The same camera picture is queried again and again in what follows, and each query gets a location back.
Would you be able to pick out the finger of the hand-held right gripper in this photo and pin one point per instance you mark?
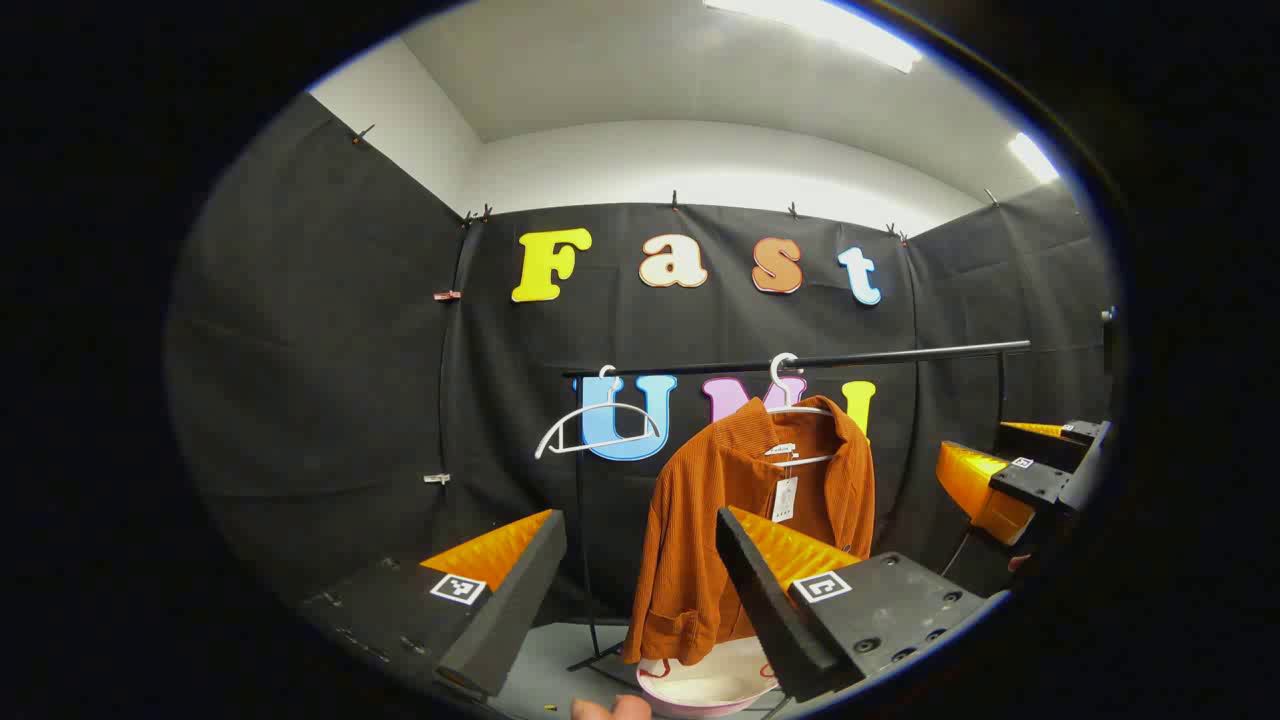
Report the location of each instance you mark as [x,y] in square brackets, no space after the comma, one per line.
[1030,482]
[1070,440]

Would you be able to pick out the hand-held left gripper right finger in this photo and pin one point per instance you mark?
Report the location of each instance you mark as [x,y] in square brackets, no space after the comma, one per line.
[765,600]

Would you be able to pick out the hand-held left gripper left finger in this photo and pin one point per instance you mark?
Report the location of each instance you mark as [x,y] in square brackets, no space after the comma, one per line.
[520,600]

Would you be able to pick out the white laundry hamper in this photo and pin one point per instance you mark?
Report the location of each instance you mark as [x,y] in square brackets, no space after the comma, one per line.
[700,690]

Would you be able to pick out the black clothes rack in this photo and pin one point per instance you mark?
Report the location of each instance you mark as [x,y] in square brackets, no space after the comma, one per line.
[900,355]

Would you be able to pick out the white plastic hanger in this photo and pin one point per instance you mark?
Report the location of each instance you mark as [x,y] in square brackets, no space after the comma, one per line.
[775,375]
[606,404]

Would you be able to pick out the small ceiling light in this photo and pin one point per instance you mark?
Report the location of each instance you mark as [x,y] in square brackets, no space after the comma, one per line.
[1032,157]

